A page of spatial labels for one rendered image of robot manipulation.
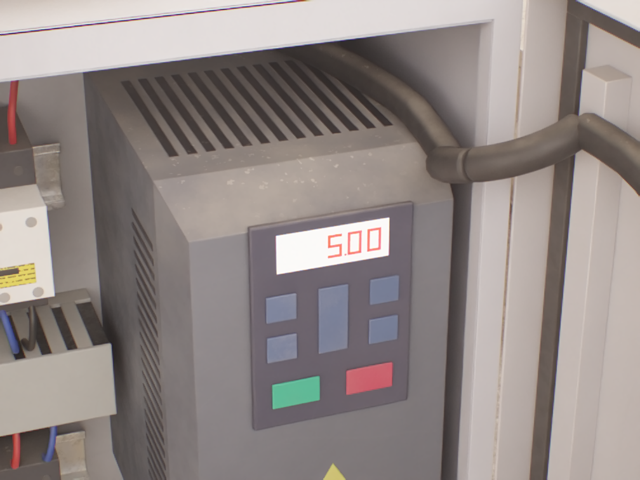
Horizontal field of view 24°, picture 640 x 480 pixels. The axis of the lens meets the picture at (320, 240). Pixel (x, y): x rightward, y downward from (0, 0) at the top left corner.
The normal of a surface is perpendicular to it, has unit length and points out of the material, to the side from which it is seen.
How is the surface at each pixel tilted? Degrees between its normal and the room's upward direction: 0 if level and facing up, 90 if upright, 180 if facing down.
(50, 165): 90
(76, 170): 90
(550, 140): 55
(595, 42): 90
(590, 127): 45
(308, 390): 90
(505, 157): 64
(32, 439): 0
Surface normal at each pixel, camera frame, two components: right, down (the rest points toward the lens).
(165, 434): -0.94, 0.15
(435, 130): -0.14, -0.69
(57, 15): 0.00, -0.89
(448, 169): -0.82, 0.12
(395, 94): -0.62, -0.48
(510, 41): 0.33, 0.44
